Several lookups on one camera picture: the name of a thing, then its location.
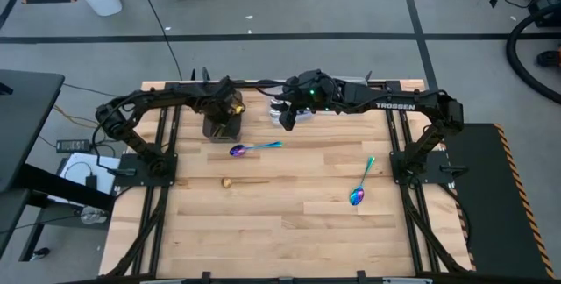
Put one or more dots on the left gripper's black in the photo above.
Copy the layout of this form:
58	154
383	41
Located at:
219	100

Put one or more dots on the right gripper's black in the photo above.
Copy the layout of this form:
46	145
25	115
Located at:
315	91

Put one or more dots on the grey translucent plastic bin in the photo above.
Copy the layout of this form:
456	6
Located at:
236	132

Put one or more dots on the wooden spoon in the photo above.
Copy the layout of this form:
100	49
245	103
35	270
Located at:
226	182

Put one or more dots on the iridescent rainbow metal spoon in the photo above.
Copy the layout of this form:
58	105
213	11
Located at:
238	150
356	196

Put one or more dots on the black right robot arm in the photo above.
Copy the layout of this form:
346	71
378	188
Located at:
394	105

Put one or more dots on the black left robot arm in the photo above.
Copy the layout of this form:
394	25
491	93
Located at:
166	95

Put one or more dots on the clear plastic bin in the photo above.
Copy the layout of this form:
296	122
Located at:
357	80

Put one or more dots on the small black charger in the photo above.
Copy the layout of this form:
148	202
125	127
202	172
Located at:
91	182

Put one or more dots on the black power adapter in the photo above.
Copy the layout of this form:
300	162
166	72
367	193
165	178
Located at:
72	146

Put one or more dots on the white paper sheet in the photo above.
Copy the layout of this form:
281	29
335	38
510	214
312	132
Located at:
74	170

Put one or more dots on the black desk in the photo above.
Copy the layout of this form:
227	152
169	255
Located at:
26	122

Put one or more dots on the large hazard-edged black mat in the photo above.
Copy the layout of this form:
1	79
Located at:
495	214

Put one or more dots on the black aluminium table frame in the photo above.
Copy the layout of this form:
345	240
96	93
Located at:
393	86

